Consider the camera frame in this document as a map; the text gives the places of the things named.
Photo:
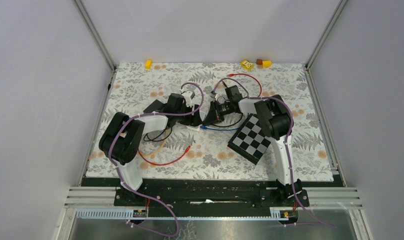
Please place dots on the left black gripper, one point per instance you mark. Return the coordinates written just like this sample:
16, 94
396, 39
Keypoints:
192, 120

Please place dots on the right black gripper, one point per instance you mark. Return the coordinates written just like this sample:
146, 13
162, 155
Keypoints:
214, 113

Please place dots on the white network switch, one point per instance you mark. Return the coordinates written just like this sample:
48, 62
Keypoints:
196, 128

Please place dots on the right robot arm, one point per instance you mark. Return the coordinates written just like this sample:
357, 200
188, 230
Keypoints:
276, 122

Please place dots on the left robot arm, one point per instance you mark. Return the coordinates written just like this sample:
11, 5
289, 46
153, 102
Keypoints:
121, 139

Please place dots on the black router box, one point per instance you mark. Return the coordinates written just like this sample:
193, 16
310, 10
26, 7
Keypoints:
155, 107

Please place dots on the checkered chess board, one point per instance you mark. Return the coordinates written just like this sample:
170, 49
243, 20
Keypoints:
249, 140

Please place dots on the yellow block left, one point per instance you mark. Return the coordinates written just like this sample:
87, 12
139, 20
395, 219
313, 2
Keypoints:
148, 64

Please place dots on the yellow block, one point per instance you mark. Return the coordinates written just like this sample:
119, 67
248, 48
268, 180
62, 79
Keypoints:
148, 64
266, 63

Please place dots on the yellow patterned cube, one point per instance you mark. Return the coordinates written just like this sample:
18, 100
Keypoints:
247, 65

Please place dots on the brown small block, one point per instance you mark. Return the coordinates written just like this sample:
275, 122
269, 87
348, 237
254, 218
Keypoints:
259, 61

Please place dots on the yellow block right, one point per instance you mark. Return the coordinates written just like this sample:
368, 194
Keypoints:
266, 63

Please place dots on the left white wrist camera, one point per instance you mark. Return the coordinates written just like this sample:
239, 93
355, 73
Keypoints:
188, 96

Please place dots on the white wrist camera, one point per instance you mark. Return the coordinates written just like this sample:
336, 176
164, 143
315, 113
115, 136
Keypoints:
188, 96
219, 98

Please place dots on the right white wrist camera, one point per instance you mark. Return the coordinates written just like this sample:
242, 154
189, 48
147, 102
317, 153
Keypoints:
219, 98

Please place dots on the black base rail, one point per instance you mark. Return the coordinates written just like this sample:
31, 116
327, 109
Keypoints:
199, 199

